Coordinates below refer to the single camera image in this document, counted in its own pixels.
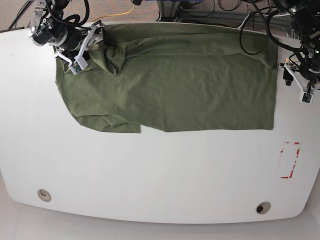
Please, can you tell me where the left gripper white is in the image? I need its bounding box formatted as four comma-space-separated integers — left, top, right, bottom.
278, 61, 320, 95

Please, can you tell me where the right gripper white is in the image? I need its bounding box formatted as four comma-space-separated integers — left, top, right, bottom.
55, 21, 105, 69

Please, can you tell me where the olive green t-shirt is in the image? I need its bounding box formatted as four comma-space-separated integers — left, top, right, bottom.
55, 23, 278, 133

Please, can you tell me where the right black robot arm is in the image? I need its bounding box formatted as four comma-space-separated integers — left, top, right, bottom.
28, 0, 105, 75

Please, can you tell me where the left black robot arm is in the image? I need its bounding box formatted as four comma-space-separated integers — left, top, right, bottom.
266, 0, 320, 103

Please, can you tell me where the red tape rectangle marking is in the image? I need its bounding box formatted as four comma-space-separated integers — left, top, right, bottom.
276, 141, 301, 179

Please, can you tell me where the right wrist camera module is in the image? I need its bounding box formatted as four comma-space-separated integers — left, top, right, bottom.
68, 62, 82, 75

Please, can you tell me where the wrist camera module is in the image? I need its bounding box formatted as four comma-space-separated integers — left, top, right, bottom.
68, 62, 82, 75
299, 91, 314, 105

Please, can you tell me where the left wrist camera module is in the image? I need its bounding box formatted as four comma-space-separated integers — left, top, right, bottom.
299, 91, 314, 105

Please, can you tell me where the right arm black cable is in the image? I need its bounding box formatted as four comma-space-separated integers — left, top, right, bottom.
62, 0, 91, 27

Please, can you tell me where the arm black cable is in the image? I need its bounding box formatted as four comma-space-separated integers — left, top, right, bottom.
239, 7, 301, 56
62, 0, 91, 27

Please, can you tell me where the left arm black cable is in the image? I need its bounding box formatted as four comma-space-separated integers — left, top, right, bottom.
239, 7, 301, 56

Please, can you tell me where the yellow cable on floor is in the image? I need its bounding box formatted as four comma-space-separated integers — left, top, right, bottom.
91, 3, 137, 23

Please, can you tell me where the metal frame rack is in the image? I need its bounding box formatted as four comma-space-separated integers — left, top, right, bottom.
157, 0, 288, 31

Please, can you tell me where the right table cable grommet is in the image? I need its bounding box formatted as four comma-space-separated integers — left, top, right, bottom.
255, 201, 271, 215

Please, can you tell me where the table cable grommet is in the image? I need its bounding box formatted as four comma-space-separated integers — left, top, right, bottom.
255, 201, 271, 215
37, 189, 52, 203

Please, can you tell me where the left table cable grommet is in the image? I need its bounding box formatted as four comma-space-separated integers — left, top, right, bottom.
37, 189, 52, 203

